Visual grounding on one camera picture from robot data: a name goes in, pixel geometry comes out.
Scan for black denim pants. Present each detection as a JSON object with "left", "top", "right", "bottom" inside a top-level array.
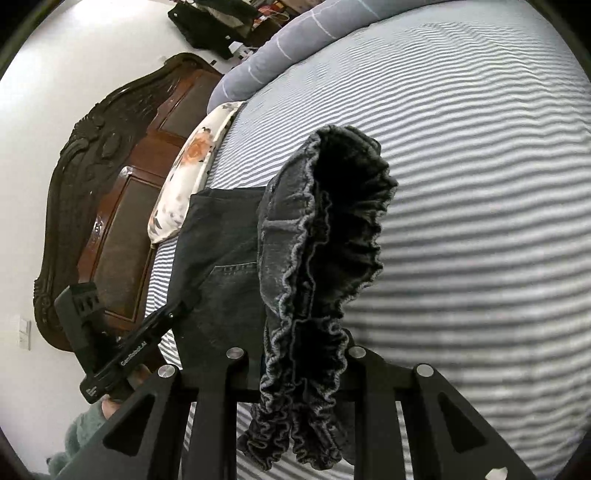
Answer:
[{"left": 174, "top": 124, "right": 400, "bottom": 472}]

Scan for floral pillow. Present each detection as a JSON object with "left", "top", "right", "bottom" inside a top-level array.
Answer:
[{"left": 147, "top": 100, "right": 247, "bottom": 245}]

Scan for grey rolled duvet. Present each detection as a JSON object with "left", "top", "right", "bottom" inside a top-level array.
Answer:
[{"left": 206, "top": 0, "right": 398, "bottom": 114}]

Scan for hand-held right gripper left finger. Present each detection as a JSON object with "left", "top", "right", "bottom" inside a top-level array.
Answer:
[{"left": 58, "top": 346, "right": 266, "bottom": 480}]

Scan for grey striped bed sheet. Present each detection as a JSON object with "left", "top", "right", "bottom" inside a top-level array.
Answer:
[{"left": 143, "top": 9, "right": 591, "bottom": 480}]

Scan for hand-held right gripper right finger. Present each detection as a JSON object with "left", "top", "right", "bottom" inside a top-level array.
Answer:
[{"left": 339, "top": 345, "right": 539, "bottom": 480}]

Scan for dark wooden headboard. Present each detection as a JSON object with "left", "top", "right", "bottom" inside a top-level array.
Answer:
[{"left": 32, "top": 52, "right": 225, "bottom": 354}]

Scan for person's left hand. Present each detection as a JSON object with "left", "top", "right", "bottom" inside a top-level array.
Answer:
[{"left": 100, "top": 362, "right": 155, "bottom": 421}]

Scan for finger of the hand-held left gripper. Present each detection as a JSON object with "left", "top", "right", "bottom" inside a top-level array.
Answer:
[{"left": 154, "top": 295, "right": 201, "bottom": 335}]

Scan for black bag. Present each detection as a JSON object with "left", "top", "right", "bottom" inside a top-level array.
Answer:
[{"left": 167, "top": 0, "right": 259, "bottom": 61}]

